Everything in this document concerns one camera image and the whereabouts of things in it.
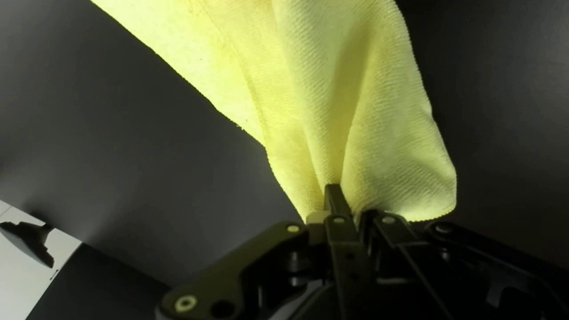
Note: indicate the yellow towel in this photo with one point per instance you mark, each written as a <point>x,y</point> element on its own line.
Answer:
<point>331,108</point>

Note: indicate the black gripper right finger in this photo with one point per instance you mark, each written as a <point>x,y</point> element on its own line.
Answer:
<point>427,260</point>

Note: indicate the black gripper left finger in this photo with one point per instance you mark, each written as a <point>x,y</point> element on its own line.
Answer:
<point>267,260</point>

